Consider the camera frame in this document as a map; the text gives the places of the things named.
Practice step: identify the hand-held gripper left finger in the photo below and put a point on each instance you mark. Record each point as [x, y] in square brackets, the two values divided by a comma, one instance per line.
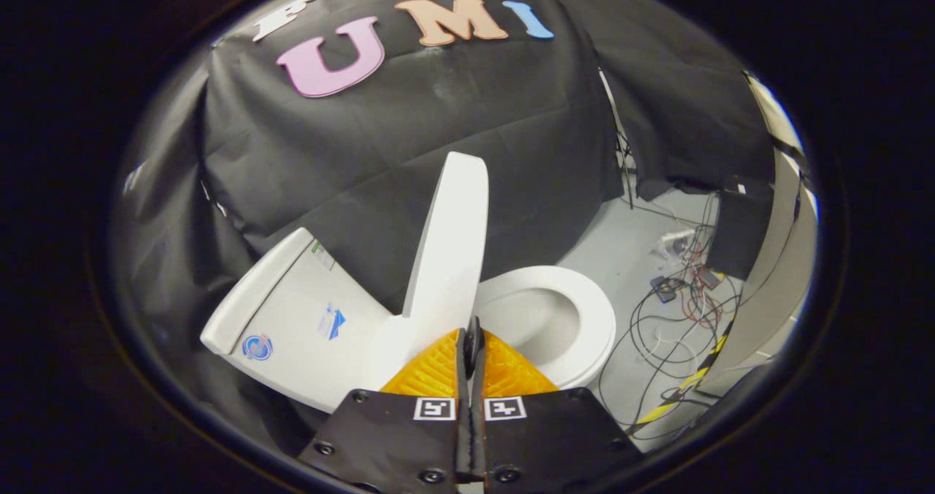
[398, 435]

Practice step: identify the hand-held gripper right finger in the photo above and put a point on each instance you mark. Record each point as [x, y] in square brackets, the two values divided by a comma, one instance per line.
[548, 435]

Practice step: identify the white toilet lid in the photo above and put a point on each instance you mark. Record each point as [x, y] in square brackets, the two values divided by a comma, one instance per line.
[453, 245]

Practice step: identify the white toilet seat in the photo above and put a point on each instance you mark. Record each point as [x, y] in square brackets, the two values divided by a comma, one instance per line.
[595, 318]

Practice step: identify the white toilet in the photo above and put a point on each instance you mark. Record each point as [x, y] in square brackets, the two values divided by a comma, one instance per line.
[299, 311]

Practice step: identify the yellow black striped tape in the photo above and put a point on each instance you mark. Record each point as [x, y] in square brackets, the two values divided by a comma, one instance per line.
[690, 381]

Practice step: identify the white power strip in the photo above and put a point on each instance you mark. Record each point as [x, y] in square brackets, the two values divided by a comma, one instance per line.
[678, 242]

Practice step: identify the grey board panel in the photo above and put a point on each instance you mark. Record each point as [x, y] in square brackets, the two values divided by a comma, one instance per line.
[774, 275]

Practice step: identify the black box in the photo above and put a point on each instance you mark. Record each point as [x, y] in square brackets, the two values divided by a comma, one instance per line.
[745, 231]

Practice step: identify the thin black stand pole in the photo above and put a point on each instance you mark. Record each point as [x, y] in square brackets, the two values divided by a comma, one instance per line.
[621, 150]

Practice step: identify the black backdrop cloth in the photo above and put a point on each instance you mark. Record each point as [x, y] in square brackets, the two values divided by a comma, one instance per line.
[438, 114]

